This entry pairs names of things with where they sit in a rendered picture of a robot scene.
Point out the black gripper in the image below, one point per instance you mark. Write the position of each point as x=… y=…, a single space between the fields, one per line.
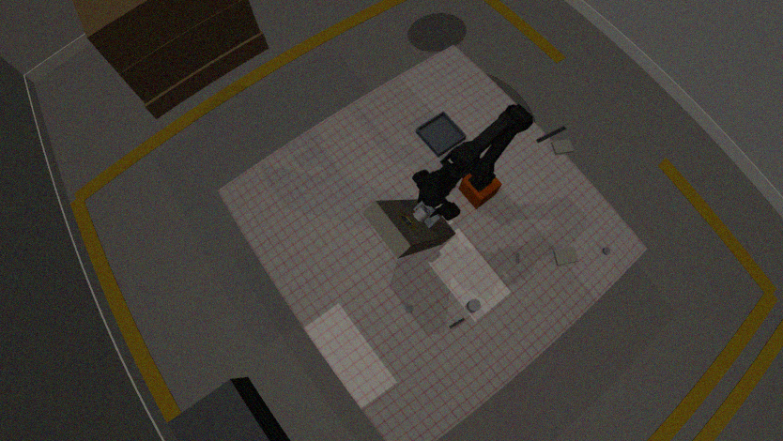
x=448 y=210

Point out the grey cylinder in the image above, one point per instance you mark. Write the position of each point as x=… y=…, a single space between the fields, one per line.
x=421 y=213

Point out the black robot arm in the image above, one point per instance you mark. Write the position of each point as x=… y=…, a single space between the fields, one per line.
x=466 y=157

